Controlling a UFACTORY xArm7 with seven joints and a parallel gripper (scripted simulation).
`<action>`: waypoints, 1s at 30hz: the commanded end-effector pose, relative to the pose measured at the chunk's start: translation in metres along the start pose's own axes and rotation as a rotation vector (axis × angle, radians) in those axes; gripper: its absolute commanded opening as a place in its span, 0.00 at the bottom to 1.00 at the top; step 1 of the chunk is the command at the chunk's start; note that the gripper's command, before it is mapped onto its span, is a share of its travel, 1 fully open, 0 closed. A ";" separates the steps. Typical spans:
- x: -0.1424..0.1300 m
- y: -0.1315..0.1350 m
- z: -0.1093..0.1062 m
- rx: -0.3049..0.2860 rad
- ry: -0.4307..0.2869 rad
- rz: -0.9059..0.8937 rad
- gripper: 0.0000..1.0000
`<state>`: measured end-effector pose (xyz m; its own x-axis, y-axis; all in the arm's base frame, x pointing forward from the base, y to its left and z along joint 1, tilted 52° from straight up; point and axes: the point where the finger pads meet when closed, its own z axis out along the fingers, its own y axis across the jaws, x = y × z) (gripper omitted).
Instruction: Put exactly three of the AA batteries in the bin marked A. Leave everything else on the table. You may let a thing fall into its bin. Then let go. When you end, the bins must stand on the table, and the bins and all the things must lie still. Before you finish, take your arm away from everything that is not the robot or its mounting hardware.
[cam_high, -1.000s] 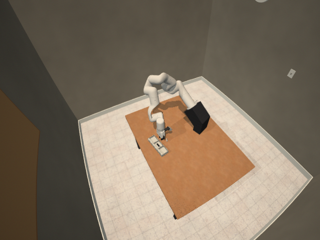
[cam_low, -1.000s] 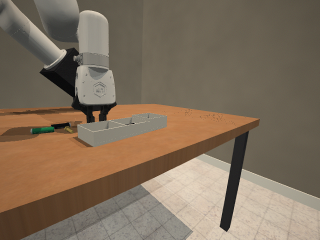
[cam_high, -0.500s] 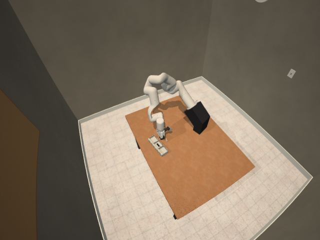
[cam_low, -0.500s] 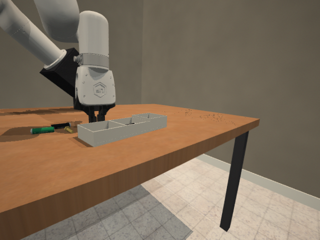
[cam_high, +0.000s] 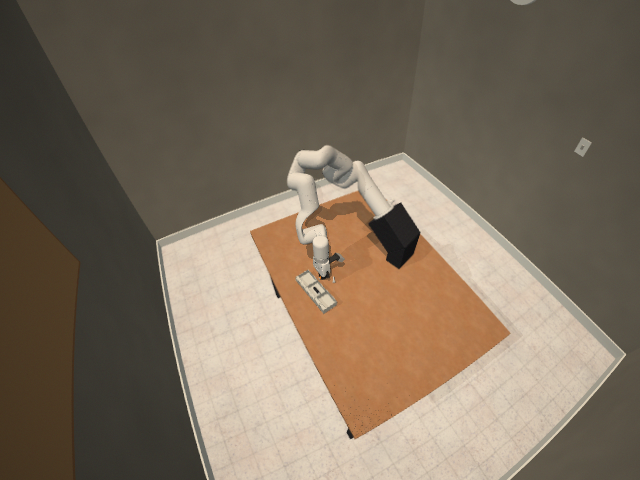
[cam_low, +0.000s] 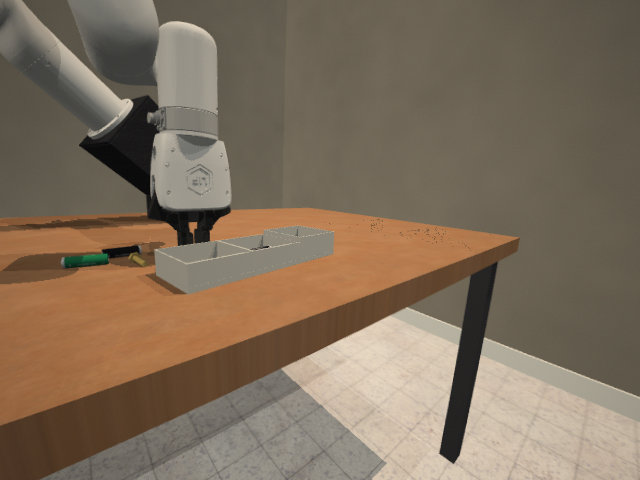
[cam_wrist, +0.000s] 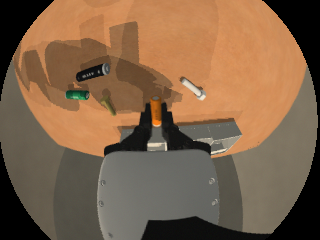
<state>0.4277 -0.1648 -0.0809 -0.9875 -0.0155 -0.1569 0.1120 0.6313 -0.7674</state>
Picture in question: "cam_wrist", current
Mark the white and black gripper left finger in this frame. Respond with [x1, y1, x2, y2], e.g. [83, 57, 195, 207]
[104, 103, 152, 158]

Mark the green aa battery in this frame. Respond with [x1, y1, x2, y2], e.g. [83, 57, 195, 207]
[65, 90, 89, 100]

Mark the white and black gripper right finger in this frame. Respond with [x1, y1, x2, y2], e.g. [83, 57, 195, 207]
[161, 102, 211, 156]

